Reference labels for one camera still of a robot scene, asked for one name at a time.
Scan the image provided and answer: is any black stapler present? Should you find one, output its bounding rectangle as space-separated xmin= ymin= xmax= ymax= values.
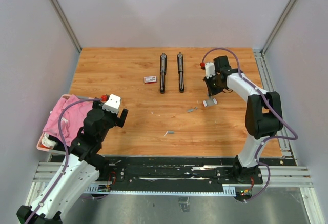
xmin=159 ymin=53 xmax=167 ymax=94
xmin=177 ymin=52 xmax=185 ymax=93

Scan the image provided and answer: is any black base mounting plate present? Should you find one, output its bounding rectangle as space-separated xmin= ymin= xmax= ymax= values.
xmin=96 ymin=156 xmax=263 ymax=193

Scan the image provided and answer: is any small white staple tray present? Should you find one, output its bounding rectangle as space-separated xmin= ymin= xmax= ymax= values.
xmin=202 ymin=98 xmax=218 ymax=107

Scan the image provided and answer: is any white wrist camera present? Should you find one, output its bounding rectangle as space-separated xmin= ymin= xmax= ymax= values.
xmin=102 ymin=94 xmax=121 ymax=115
xmin=205 ymin=62 xmax=216 ymax=79

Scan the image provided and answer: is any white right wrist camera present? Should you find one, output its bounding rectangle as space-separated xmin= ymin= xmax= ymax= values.
xmin=205 ymin=62 xmax=216 ymax=79

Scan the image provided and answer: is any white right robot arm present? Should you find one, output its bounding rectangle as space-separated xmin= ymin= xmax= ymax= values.
xmin=200 ymin=56 xmax=283 ymax=183

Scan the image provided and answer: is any pink plastic basket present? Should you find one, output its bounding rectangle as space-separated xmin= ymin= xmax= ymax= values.
xmin=38 ymin=95 xmax=70 ymax=151

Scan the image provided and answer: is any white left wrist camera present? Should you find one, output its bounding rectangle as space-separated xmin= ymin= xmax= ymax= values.
xmin=102 ymin=94 xmax=121 ymax=115

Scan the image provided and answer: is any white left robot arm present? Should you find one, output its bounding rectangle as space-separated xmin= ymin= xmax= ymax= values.
xmin=16 ymin=94 xmax=128 ymax=223

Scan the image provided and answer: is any pink cloth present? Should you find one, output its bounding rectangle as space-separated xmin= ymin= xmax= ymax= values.
xmin=43 ymin=95 xmax=93 ymax=147

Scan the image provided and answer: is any red white staple box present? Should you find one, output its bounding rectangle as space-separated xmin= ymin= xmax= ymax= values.
xmin=144 ymin=76 xmax=157 ymax=84

